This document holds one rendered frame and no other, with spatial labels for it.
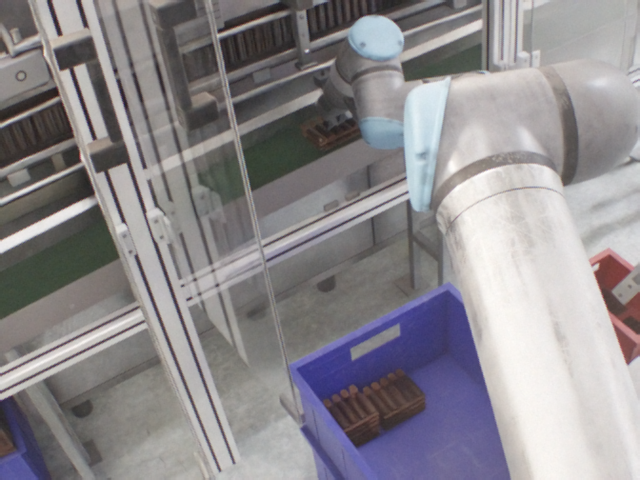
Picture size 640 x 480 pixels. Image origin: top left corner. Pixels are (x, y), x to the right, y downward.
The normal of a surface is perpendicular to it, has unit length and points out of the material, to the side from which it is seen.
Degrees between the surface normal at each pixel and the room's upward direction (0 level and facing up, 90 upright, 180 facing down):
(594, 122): 54
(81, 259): 2
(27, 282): 2
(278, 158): 2
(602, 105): 44
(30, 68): 90
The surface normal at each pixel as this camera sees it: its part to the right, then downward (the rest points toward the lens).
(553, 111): 0.02, -0.07
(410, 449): -0.11, -0.73
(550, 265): 0.02, -0.50
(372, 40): 0.21, -0.30
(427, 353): 0.50, 0.54
